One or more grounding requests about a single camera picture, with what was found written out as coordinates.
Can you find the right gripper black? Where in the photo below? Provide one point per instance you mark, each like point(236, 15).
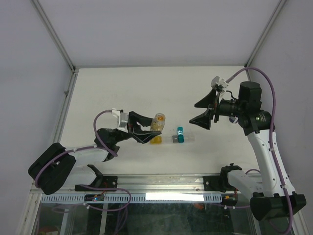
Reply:
point(212, 102)

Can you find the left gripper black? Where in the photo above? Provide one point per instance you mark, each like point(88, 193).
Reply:
point(134, 129)

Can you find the clear bottle yellow capsules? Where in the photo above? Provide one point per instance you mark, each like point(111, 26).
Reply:
point(158, 122)

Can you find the weekly pill organizer box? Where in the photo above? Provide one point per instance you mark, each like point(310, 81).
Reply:
point(178, 135)

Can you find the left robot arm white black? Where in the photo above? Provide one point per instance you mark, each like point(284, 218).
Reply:
point(61, 166)

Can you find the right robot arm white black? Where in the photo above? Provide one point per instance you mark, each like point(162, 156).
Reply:
point(275, 197)

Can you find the white pill bottle blue label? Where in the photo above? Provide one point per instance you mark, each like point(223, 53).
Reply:
point(233, 120)

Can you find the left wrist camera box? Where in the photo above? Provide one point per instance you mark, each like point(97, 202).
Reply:
point(122, 120)

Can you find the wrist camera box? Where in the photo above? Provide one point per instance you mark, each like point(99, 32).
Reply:
point(122, 120)
point(219, 84)

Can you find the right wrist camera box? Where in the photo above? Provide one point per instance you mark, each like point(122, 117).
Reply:
point(219, 84)

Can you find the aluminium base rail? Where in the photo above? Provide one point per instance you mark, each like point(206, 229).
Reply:
point(142, 183)

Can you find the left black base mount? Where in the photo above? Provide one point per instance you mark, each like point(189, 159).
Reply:
point(99, 182)

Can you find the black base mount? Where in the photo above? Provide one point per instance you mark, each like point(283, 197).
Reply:
point(220, 182)
point(99, 182)

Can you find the grey slotted cable duct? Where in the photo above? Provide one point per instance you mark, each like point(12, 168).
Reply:
point(134, 198)

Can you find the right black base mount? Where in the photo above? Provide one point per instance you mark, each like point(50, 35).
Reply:
point(220, 182)

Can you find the right aluminium frame post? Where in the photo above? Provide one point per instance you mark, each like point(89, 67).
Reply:
point(274, 16)

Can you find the aluminium frame post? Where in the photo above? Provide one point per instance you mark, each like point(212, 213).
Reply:
point(53, 34)
point(274, 16)

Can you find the left aluminium frame post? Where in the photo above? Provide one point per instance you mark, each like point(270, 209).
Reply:
point(53, 34)

